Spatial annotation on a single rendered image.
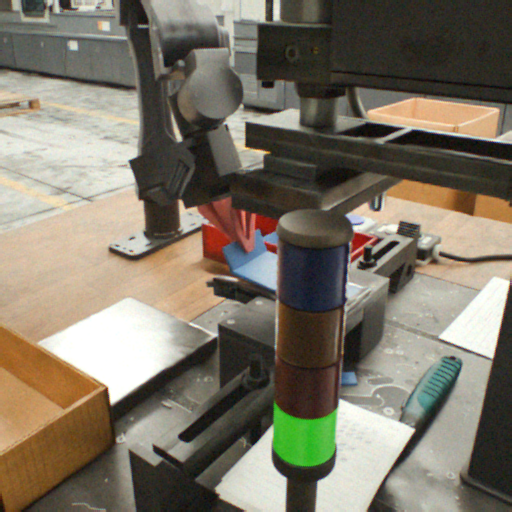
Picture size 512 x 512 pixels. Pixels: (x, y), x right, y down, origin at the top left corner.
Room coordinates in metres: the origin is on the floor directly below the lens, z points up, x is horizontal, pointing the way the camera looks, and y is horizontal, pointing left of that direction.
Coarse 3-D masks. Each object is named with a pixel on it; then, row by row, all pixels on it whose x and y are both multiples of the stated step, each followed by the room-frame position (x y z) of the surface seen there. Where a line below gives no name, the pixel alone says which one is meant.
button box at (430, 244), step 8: (384, 224) 0.91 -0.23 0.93; (376, 232) 0.87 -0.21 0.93; (384, 232) 0.87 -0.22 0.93; (424, 232) 0.87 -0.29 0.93; (424, 240) 0.84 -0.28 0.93; (432, 240) 0.84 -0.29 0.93; (440, 240) 0.85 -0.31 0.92; (424, 248) 0.81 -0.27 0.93; (432, 248) 0.83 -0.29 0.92; (440, 248) 0.83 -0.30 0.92; (416, 256) 0.81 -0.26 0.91; (424, 256) 0.81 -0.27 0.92; (432, 256) 0.82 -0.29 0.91; (440, 256) 0.83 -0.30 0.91; (448, 256) 0.81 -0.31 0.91; (456, 256) 0.81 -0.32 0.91; (480, 256) 0.82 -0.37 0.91; (488, 256) 0.82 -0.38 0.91; (496, 256) 0.83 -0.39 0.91; (504, 256) 0.83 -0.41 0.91; (416, 264) 0.81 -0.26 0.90; (424, 264) 0.81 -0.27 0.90
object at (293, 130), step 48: (336, 96) 0.54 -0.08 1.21; (288, 144) 0.53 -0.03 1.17; (336, 144) 0.49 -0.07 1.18; (384, 144) 0.47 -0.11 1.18; (432, 144) 0.52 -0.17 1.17; (480, 144) 0.49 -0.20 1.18; (240, 192) 0.52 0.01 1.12; (288, 192) 0.48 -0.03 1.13; (336, 192) 0.49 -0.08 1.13; (384, 192) 0.58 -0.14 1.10; (480, 192) 0.42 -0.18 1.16
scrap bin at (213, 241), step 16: (208, 224) 0.83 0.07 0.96; (256, 224) 0.92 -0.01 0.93; (272, 224) 0.90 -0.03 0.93; (208, 240) 0.83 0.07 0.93; (224, 240) 0.81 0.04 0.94; (352, 240) 0.81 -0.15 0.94; (368, 240) 0.79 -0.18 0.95; (208, 256) 0.83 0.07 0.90; (224, 256) 0.81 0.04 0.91; (352, 256) 0.72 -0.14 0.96
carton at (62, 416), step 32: (0, 352) 0.53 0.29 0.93; (32, 352) 0.49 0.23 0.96; (0, 384) 0.50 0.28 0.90; (32, 384) 0.50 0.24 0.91; (64, 384) 0.46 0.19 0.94; (96, 384) 0.42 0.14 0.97; (0, 416) 0.45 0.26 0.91; (32, 416) 0.45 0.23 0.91; (64, 416) 0.38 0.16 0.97; (96, 416) 0.41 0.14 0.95; (0, 448) 0.41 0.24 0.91; (32, 448) 0.35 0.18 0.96; (64, 448) 0.38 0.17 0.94; (96, 448) 0.40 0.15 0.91; (0, 480) 0.33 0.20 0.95; (32, 480) 0.35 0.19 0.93; (64, 480) 0.37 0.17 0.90
